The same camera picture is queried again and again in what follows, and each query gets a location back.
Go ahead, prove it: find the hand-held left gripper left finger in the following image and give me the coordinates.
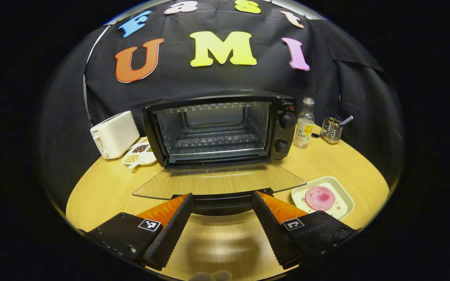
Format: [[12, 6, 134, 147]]
[[86, 193, 194, 272]]

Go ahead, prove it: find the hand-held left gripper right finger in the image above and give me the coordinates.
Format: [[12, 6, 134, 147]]
[[252, 190, 360, 270]]

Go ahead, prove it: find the pink ham slice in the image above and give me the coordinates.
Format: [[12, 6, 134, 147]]
[[305, 186, 336, 211]]

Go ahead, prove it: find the white square plate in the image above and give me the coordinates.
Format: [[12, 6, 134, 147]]
[[291, 176, 355, 221]]

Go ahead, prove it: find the black electric oven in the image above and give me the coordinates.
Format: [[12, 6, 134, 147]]
[[132, 91, 307, 216]]

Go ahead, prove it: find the white divided dish with grains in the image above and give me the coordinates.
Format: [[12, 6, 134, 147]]
[[122, 140, 157, 169]]

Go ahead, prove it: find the clear glass bottle yellow label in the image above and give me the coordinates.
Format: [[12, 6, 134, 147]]
[[292, 97, 315, 149]]

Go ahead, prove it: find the white toaster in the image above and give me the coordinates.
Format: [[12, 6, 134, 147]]
[[90, 111, 140, 160]]

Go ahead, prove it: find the black backdrop cloth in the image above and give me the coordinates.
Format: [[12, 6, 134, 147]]
[[37, 0, 405, 196]]

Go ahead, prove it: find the metal wire utensil holder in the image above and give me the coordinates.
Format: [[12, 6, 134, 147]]
[[320, 116, 343, 145]]

